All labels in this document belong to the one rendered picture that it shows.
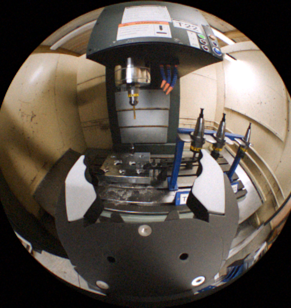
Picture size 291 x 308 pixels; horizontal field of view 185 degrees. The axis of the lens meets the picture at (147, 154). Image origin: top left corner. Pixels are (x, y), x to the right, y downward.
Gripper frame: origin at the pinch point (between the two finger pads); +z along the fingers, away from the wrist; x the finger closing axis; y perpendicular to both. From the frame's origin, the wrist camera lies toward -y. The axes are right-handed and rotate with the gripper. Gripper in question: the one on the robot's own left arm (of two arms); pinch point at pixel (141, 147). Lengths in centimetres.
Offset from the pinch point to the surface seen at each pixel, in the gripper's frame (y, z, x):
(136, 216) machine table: 43.1, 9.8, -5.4
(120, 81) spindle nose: -12.7, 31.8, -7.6
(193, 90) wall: -17, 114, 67
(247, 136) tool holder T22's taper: 5, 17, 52
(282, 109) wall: -28, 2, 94
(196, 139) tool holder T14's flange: 8.1, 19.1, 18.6
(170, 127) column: 25, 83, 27
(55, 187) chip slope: 52, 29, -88
